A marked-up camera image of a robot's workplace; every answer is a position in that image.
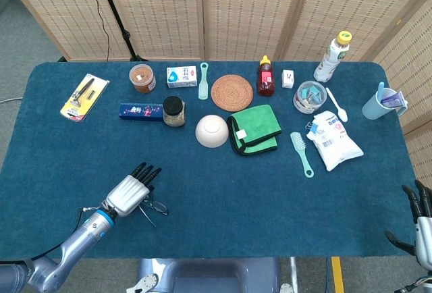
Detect glass jar with black lid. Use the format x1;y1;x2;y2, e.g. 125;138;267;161
162;95;187;128

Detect upturned white bowl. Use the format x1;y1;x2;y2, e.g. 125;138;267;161
195;114;230;149

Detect black eyeglasses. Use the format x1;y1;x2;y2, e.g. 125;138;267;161
138;194;169;229

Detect silver table leg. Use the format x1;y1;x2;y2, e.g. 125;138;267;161
289;257;300;293

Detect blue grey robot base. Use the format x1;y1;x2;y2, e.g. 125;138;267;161
126;257;294;293

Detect small white box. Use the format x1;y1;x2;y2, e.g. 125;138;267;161
281;69;295;89

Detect long teal brush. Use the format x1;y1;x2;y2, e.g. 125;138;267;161
290;131;315;179

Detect drink bottle with yellow cap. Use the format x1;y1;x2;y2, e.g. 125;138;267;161
313;30;353;83

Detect blue carpet table cover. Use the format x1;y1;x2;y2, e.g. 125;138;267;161
0;60;418;260

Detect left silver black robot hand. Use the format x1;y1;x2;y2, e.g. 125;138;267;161
103;161;163;218

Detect purple toothpaste tube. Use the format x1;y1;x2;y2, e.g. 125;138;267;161
381;90;409;117

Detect thin black hanging cable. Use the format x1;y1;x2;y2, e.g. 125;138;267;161
83;0;111;63

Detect razor in yellow blister pack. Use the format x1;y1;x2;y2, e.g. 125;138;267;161
59;72;111;123

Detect white blue carton box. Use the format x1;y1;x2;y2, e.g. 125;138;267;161
166;65;198;89

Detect blue binder clip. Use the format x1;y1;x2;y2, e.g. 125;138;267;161
305;119;321;135

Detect long dark blue box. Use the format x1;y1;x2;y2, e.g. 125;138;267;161
118;101;165;122

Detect white plastic spoon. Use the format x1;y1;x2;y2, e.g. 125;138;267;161
325;86;348;123

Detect folded green microfiber cloth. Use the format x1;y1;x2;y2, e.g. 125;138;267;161
226;104;283;157

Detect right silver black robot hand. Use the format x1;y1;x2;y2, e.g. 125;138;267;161
385;180;432;272

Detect white printed plastic bag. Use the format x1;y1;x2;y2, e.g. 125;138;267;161
306;110;365;172

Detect plastic jar of rubber bands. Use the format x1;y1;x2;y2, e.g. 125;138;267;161
128;63;157;95

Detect clear jar of binder clips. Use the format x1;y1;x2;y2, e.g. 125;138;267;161
292;80;328;115

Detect light blue plastic cup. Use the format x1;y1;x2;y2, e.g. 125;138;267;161
362;87;399;120

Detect bamboo folding screen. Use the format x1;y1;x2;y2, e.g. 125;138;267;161
0;0;432;179

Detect black tripod pole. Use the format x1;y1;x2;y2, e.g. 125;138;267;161
93;0;149;63

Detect honey bottle with yellow cap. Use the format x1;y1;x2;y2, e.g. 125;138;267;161
258;55;275;97

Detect round woven rattan coaster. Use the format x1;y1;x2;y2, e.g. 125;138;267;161
211;74;254;111

